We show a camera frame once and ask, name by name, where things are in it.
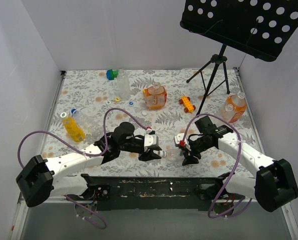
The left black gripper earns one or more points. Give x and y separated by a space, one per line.
155 150

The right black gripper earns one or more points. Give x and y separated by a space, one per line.
189 152

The clear ribbed plastic bottle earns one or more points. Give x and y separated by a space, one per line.
173 155

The white ribbed bottle cap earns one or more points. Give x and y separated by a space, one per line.
163 153

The white tea bottle cap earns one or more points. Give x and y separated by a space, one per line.
144 113

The orange label tea bottle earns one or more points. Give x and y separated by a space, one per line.
155 96

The clear Pocari Sweat bottle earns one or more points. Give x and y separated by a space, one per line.
123 85

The yellow juice bottle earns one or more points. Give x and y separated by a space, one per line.
72 128

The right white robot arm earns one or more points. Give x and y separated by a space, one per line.
272 183

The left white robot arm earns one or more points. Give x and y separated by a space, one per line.
42 178

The small clear bottle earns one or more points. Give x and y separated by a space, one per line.
226 112

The clear bottle blue cap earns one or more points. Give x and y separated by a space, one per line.
87 123

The orange soda bottle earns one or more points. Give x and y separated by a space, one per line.
238 106

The floral table mat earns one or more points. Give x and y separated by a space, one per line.
88 91

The orange toy car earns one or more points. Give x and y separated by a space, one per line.
186 102

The blue green toy block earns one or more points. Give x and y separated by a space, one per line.
112 74

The black music stand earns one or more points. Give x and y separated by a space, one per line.
259 28

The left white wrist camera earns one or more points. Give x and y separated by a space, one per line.
151 140

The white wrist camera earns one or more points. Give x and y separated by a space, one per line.
180 141
151 140

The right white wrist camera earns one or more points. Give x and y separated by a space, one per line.
180 141

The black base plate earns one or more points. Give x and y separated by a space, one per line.
148 193

